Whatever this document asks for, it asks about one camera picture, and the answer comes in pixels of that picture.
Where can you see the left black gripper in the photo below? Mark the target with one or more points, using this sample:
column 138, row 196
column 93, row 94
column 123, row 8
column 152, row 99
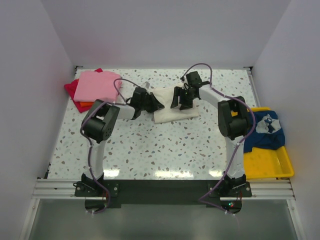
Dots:
column 156, row 105

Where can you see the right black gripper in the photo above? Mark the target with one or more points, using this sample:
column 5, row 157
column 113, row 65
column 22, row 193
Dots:
column 185, row 105

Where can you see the cream t shirt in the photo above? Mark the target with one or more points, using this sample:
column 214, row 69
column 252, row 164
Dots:
column 168, row 114

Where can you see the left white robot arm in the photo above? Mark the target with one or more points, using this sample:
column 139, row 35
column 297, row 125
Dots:
column 98, row 125

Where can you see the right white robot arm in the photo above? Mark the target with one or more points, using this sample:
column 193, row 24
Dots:
column 232, row 118

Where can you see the pink folded t shirt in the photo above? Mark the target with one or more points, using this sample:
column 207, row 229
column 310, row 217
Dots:
column 110, row 94

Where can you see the orange folded t shirt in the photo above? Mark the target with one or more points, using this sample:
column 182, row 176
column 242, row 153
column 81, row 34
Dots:
column 85, row 104

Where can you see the red folded t shirt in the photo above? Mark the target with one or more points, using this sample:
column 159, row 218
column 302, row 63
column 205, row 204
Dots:
column 71, row 87

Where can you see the navy blue t shirt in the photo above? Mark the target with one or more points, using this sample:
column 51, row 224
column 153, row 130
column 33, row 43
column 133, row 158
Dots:
column 268, row 133

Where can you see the yellow plastic tray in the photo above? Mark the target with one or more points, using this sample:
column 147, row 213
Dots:
column 267, row 163

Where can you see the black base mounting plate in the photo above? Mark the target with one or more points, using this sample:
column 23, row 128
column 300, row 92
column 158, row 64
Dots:
column 115, row 193

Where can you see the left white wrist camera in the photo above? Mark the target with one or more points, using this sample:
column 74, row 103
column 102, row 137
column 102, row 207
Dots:
column 147, row 85

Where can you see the aluminium frame rail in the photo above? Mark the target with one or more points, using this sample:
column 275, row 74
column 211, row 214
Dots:
column 140, row 150

